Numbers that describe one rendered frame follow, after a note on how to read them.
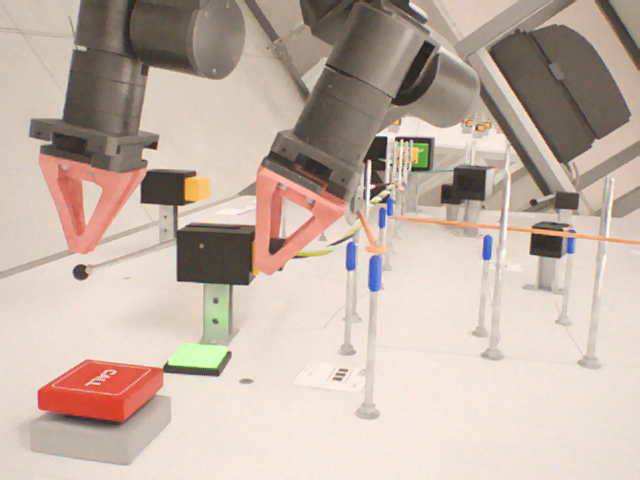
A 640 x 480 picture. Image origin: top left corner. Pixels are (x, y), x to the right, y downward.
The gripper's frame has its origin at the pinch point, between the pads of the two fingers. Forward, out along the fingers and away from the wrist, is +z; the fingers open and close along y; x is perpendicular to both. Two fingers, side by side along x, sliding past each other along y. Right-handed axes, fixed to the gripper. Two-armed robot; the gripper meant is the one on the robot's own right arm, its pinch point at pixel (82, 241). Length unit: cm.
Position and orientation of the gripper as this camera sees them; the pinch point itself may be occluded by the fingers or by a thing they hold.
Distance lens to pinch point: 57.8
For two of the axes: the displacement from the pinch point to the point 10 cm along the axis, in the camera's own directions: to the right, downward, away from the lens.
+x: -9.7, -2.2, 0.5
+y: 0.9, -1.7, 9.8
